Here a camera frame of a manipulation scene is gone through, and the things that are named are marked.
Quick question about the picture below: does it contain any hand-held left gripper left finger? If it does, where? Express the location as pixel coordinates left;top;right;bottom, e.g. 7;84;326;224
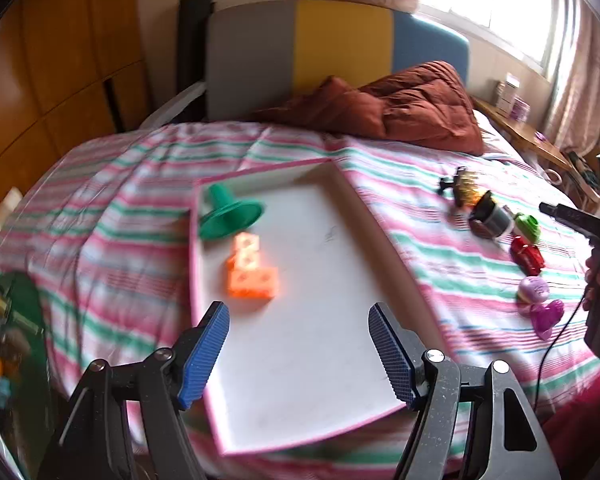
37;301;231;480

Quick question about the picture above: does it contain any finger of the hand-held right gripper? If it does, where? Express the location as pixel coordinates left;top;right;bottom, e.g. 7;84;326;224
539;201;600;242

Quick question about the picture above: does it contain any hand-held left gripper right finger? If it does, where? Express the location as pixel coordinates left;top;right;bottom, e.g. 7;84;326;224
368;302;563;480

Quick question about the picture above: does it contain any green plastic toy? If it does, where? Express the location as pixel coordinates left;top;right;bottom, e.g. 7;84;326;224
512;212;541;242

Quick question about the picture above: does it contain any purple perforated ball toy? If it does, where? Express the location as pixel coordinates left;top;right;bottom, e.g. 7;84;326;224
530;299;566;341

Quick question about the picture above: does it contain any pink round case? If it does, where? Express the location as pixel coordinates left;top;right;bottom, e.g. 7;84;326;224
517;276;551;306

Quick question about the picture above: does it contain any black grey roll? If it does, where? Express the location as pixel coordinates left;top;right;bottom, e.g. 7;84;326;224
469;190;515;240

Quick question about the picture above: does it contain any orange cube block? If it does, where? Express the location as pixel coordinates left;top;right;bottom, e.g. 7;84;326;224
226;233;280;301

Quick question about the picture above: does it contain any pink-edged white foam tray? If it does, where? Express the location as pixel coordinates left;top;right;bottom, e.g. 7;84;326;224
189;157;448;456

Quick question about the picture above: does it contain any green plastic funnel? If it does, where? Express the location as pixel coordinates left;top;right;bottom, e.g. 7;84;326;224
200;183;266;241

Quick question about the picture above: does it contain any red metal bottle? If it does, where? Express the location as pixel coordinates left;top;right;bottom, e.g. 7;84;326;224
510;236;546;276

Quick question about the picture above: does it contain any wooden side table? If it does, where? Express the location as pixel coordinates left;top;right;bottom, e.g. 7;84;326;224
472;96;600;201

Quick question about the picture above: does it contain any white pillow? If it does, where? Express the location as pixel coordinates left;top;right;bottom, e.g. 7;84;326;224
472;109;513;157

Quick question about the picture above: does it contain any red cloth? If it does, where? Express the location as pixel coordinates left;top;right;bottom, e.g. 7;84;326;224
542;360;600;480

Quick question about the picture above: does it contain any white box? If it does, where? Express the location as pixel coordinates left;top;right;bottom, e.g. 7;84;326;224
495;74;521;113

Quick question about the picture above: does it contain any striped bedsheet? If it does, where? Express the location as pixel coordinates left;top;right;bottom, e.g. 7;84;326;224
0;120;600;476

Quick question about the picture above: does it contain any brown duvet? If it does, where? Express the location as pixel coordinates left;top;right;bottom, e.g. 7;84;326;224
252;61;485;156

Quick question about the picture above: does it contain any grey yellow blue headboard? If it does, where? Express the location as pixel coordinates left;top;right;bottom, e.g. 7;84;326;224
206;0;470;122

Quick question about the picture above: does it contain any wooden wardrobe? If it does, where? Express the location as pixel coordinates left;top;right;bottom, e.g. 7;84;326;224
0;0;153;241

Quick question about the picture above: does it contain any black cable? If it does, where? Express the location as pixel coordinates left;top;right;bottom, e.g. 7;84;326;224
535;280;593;411

